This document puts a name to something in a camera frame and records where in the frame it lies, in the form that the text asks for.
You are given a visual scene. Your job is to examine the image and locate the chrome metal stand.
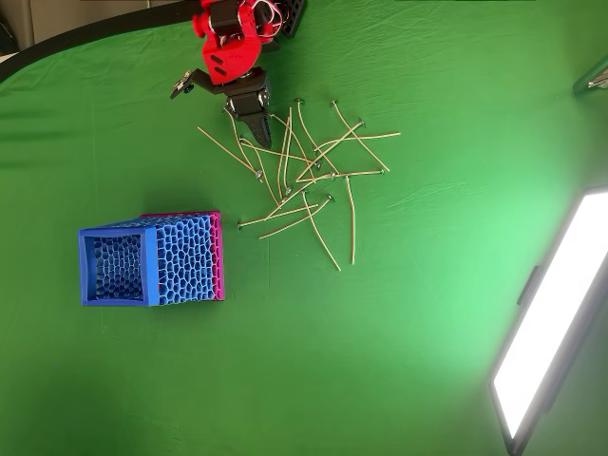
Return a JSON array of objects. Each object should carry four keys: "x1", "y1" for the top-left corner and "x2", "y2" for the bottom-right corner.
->
[{"x1": 572, "y1": 55, "x2": 608, "y2": 97}]

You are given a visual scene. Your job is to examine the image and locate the white LED light panel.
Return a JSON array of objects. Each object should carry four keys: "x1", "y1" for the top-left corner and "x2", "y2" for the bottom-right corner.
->
[{"x1": 487, "y1": 185, "x2": 608, "y2": 456}]

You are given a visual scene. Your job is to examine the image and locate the blue magenta lattice basket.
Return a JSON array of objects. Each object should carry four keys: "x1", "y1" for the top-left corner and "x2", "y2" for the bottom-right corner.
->
[{"x1": 77, "y1": 208, "x2": 225, "y2": 308}]

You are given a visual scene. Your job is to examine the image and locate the green cloth with black rim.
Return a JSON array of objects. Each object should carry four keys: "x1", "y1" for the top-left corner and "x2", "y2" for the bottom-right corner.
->
[{"x1": 0, "y1": 0, "x2": 608, "y2": 456}]

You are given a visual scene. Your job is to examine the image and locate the dark grey chair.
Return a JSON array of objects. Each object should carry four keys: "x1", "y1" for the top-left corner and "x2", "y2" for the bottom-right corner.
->
[{"x1": 0, "y1": 9, "x2": 24, "y2": 56}]

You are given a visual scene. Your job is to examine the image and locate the red white servo cable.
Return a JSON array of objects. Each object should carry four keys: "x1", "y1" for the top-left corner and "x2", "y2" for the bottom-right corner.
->
[{"x1": 255, "y1": 0, "x2": 287, "y2": 26}]

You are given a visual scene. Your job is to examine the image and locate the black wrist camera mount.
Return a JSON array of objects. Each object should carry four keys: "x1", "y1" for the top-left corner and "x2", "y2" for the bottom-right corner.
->
[{"x1": 169, "y1": 67, "x2": 227, "y2": 100}]

